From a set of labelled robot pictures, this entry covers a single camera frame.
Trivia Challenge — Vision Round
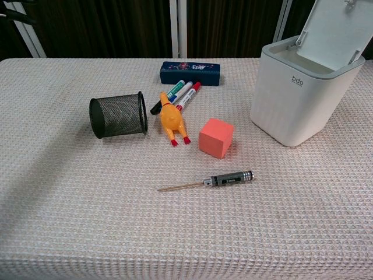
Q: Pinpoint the pink foam cube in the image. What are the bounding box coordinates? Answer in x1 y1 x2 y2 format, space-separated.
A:
199 117 235 159

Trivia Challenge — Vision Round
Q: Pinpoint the white metal frame post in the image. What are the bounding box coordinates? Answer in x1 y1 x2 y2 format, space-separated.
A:
272 0 293 43
170 0 188 58
3 0 47 58

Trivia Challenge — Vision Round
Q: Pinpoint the dark blue pencil case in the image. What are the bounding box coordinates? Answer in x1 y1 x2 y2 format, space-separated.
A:
159 61 222 87

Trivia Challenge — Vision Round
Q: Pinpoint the grey trash bin lid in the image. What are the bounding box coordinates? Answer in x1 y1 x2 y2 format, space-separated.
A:
288 0 373 71

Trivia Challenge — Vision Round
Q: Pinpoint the red cap whiteboard marker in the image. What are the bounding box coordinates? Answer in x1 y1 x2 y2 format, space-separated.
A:
175 82 202 111

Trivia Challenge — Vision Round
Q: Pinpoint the grey metal hex screwdriver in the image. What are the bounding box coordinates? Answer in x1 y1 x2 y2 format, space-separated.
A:
157 170 258 192

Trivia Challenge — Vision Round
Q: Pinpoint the white trash bin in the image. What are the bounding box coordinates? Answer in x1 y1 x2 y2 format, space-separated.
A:
249 35 366 148

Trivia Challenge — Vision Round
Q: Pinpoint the beige waffle weave tablecloth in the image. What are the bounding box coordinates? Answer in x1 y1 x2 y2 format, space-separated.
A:
0 57 373 280

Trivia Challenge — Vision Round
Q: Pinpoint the green cap whiteboard marker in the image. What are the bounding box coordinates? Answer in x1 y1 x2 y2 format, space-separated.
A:
168 79 187 97

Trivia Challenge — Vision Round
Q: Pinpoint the yellow rubber chicken toy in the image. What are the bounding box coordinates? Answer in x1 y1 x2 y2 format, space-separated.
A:
159 92 192 147

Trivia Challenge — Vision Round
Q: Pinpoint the black mesh pen holder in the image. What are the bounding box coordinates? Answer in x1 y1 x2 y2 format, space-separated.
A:
89 91 149 139

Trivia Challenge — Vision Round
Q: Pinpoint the black cable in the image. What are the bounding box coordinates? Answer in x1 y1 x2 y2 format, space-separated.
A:
0 4 37 26

